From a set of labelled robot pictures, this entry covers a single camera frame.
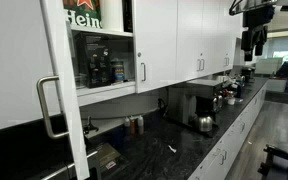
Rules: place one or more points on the small white floor scrap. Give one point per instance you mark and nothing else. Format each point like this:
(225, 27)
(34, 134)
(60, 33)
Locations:
(249, 142)

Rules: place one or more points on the steel coffee carafe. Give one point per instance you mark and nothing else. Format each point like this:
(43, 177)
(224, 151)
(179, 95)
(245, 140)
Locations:
(204, 124)
(217, 102)

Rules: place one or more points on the black cardboard box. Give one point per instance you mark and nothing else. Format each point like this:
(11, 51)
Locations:
(94, 60)

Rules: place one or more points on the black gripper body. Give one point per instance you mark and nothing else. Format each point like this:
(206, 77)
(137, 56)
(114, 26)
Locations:
(259, 18)

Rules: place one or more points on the small black wall fixture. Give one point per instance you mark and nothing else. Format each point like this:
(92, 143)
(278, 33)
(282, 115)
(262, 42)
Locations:
(90, 126)

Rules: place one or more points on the white cup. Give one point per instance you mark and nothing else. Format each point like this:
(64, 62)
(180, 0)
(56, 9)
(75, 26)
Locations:
(231, 101)

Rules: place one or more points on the white paper roll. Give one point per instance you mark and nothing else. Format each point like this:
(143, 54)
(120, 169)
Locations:
(112, 15)

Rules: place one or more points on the white cupboard door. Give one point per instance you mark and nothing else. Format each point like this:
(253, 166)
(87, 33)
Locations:
(64, 66)
(210, 36)
(17, 50)
(232, 36)
(155, 43)
(221, 40)
(189, 40)

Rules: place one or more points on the blue container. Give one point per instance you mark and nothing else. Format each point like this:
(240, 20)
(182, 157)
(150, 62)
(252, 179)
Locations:
(238, 90)

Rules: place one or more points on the white paper scrap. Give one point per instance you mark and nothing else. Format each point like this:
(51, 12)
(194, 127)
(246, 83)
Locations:
(172, 149)

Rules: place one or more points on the blue labelled glass jar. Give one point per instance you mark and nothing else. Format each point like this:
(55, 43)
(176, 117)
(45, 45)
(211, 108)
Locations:
(118, 71)

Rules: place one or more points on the orange sauce squeeze bottle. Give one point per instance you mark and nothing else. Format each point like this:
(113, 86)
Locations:
(132, 126)

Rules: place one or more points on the round silver cupboard lock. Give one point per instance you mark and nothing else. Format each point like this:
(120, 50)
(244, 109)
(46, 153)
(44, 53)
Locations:
(139, 54)

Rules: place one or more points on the small black countertop appliance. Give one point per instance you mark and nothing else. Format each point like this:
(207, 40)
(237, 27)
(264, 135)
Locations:
(248, 74)

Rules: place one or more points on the steel and black coffee maker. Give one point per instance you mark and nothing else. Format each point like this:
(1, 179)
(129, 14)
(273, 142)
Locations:
(184, 100)

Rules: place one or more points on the white base cabinet row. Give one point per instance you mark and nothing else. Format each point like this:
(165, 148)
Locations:
(237, 140)

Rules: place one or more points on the black and steel toaster oven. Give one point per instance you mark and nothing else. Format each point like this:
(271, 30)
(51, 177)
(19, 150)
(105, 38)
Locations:
(108, 155)

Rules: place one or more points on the dark sauce squeeze bottle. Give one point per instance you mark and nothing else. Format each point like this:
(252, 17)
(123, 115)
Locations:
(126, 126)

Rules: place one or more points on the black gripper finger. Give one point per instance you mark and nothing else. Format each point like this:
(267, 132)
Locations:
(247, 46)
(261, 41)

